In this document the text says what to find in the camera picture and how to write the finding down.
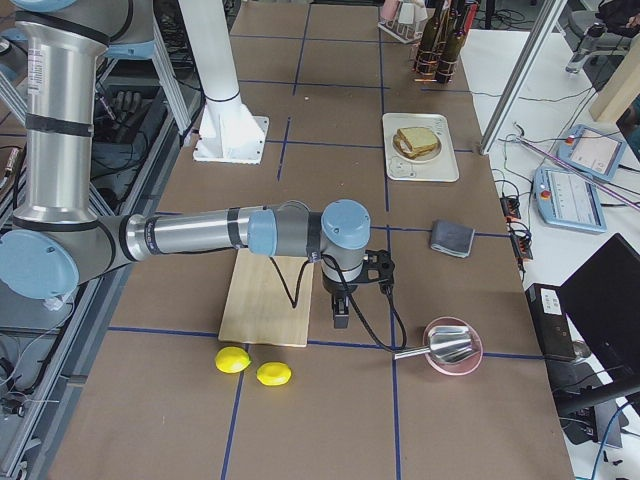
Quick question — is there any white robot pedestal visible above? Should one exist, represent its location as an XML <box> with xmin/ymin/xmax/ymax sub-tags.
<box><xmin>179</xmin><ymin>0</ymin><xmax>269</xmax><ymax>165</ymax></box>

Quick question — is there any black computer monitor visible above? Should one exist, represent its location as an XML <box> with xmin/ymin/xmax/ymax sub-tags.
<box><xmin>556</xmin><ymin>233</ymin><xmax>639</xmax><ymax>416</ymax></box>

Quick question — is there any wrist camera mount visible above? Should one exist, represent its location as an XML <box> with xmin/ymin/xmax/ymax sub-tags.
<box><xmin>359</xmin><ymin>250</ymin><xmax>395</xmax><ymax>296</ymax></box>

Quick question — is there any cream bear tray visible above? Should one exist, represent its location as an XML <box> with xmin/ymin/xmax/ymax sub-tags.
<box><xmin>382</xmin><ymin>113</ymin><xmax>459</xmax><ymax>183</ymax></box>

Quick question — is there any bread slice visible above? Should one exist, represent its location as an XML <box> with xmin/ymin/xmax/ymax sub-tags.
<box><xmin>395</xmin><ymin>127</ymin><xmax>439</xmax><ymax>151</ymax></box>
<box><xmin>393</xmin><ymin>139</ymin><xmax>441</xmax><ymax>162</ymax></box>

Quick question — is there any blue teach pendant far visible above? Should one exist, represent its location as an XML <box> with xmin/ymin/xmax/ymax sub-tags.
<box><xmin>557</xmin><ymin>124</ymin><xmax>626</xmax><ymax>181</ymax></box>

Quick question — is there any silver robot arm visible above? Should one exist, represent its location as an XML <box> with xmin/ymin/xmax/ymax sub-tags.
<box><xmin>1</xmin><ymin>1</ymin><xmax>372</xmax><ymax>328</ymax></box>

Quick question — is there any pink bowl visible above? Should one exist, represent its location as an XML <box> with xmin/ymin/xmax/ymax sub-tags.
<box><xmin>423</xmin><ymin>317</ymin><xmax>483</xmax><ymax>376</ymax></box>

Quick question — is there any grey folded cloth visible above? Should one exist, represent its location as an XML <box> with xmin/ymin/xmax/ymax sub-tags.
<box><xmin>429</xmin><ymin>219</ymin><xmax>475</xmax><ymax>258</ymax></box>

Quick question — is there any copper wire bottle rack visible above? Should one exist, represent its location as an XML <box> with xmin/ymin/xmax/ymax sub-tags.
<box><xmin>412</xmin><ymin>45</ymin><xmax>458</xmax><ymax>84</ymax></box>

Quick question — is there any dark wine bottle near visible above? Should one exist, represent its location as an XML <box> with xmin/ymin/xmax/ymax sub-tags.
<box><xmin>435</xmin><ymin>1</ymin><xmax>479</xmax><ymax>84</ymax></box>

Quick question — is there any metal scoop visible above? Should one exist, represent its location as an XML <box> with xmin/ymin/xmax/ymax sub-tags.
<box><xmin>393</xmin><ymin>325</ymin><xmax>479</xmax><ymax>365</ymax></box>

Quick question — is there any yellow lemon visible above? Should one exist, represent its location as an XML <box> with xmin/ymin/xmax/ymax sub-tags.
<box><xmin>256</xmin><ymin>362</ymin><xmax>292</xmax><ymax>386</ymax></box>
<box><xmin>214</xmin><ymin>346</ymin><xmax>251</xmax><ymax>374</ymax></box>

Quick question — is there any yellow lemon right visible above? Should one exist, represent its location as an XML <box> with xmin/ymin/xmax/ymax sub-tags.
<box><xmin>256</xmin><ymin>362</ymin><xmax>292</xmax><ymax>386</ymax></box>

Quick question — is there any blue teach pendant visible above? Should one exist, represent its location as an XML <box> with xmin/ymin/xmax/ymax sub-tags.
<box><xmin>557</xmin><ymin>124</ymin><xmax>626</xmax><ymax>181</ymax></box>
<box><xmin>533</xmin><ymin>166</ymin><xmax>607</xmax><ymax>234</ymax></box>

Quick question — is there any aluminium frame post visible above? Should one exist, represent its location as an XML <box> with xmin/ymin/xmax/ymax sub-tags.
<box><xmin>479</xmin><ymin>0</ymin><xmax>567</xmax><ymax>155</ymax></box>

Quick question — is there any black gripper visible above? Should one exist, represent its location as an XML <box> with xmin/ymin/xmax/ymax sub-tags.
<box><xmin>322</xmin><ymin>277</ymin><xmax>357</xmax><ymax>329</ymax></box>

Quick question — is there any blue teach pendant near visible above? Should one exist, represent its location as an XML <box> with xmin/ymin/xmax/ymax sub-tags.
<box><xmin>533</xmin><ymin>166</ymin><xmax>607</xmax><ymax>234</ymax></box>

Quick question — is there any yellow lemon left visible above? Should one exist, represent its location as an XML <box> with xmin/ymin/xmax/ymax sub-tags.
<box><xmin>214</xmin><ymin>346</ymin><xmax>251</xmax><ymax>374</ymax></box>

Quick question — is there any dark wine bottle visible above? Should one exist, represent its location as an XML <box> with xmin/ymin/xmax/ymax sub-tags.
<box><xmin>419</xmin><ymin>0</ymin><xmax>451</xmax><ymax>51</ymax></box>
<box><xmin>435</xmin><ymin>1</ymin><xmax>479</xmax><ymax>84</ymax></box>

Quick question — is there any white wire cup rack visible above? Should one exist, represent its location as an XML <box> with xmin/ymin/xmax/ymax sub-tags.
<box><xmin>378</xmin><ymin>0</ymin><xmax>428</xmax><ymax>44</ymax></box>

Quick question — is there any dark wine bottle far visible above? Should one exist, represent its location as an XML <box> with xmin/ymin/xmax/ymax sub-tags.
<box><xmin>419</xmin><ymin>0</ymin><xmax>451</xmax><ymax>51</ymax></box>

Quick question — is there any black desktop box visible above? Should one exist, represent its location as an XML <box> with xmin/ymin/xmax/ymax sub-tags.
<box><xmin>525</xmin><ymin>283</ymin><xmax>576</xmax><ymax>362</ymax></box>

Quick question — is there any wooden cutting board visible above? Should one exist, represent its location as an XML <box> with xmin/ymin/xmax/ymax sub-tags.
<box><xmin>218</xmin><ymin>249</ymin><xmax>314</xmax><ymax>347</ymax></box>

